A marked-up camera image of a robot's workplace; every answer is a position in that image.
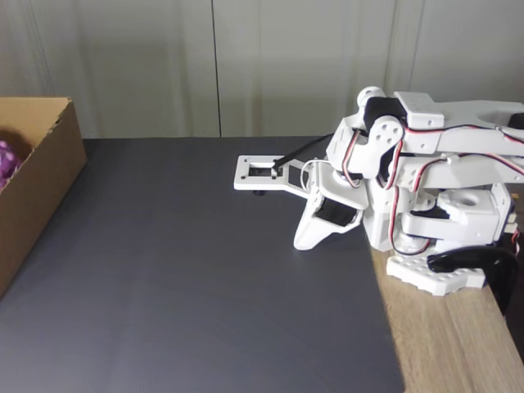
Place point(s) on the pink purple bumpy ball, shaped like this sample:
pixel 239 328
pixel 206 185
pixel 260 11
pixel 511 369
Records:
pixel 7 163

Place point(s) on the brown cardboard box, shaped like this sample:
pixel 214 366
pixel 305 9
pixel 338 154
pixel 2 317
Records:
pixel 41 176

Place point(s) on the dark grey table mat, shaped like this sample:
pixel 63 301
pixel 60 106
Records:
pixel 184 307

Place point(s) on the black table clamp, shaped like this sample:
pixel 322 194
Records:
pixel 487 262

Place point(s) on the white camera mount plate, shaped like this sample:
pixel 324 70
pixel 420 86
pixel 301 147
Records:
pixel 262 178

